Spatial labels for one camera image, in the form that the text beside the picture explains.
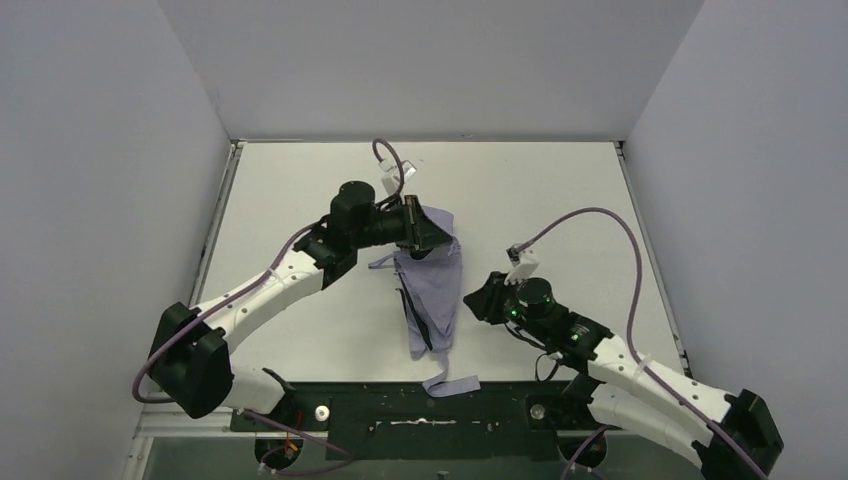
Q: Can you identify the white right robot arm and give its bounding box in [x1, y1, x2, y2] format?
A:
[463, 272, 784, 479]

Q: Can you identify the purple folding umbrella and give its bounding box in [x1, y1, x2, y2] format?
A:
[368, 206, 481, 398]

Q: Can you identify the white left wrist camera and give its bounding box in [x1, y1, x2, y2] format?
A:
[378, 159, 417, 195]

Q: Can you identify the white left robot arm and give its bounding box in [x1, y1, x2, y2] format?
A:
[141, 181, 452, 419]

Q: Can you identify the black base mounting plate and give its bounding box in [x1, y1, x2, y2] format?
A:
[267, 381, 598, 461]

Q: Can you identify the aluminium frame rail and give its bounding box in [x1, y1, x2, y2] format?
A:
[119, 397, 740, 480]

